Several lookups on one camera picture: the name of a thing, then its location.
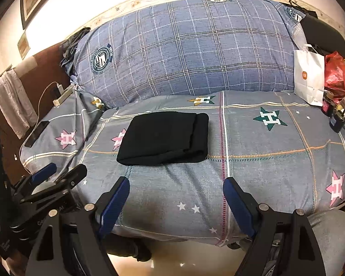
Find dark red small bottle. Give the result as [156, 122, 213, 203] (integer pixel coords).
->
[322, 91, 334, 117]

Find grey star-print pillow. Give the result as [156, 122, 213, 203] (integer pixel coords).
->
[20, 90, 107, 176]

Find person's dark socked foot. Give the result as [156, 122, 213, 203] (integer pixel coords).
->
[103, 232, 153, 263]

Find blue plaid quilt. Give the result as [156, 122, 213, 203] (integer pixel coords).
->
[60, 0, 308, 110]

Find black bag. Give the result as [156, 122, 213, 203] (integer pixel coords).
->
[289, 0, 345, 59]

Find light grey towel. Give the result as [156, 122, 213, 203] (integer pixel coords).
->
[0, 70, 38, 139]

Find brown wooden headboard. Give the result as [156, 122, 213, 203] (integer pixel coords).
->
[0, 42, 75, 179]

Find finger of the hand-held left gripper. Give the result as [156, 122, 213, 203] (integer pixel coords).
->
[13, 162, 57, 192]
[20, 164, 88, 204]

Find dark grey garment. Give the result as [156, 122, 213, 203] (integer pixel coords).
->
[59, 27, 91, 61]

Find black smartphone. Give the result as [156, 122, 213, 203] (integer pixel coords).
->
[24, 121, 50, 148]

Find dark blue small bottle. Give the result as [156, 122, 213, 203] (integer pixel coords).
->
[329, 106, 345, 133]

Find red plastic bag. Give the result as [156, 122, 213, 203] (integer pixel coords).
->
[323, 51, 345, 101]

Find beige power strip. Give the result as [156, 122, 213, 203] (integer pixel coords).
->
[52, 85, 75, 107]

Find white paper bag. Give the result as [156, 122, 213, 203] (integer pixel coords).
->
[293, 44, 325, 107]

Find black pants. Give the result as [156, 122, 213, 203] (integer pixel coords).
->
[116, 112, 210, 167]

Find small framed picture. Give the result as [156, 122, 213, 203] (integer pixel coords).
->
[17, 32, 30, 60]

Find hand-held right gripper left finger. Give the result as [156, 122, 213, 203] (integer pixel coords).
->
[26, 176, 130, 276]

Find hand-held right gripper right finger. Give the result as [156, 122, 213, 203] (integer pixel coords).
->
[223, 177, 327, 276]

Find large framed picture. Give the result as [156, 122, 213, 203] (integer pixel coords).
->
[20, 0, 68, 30]

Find grey star-print bedsheet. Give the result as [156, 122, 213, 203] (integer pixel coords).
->
[75, 89, 345, 248]

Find white charging cable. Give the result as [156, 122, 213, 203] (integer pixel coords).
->
[36, 81, 61, 127]

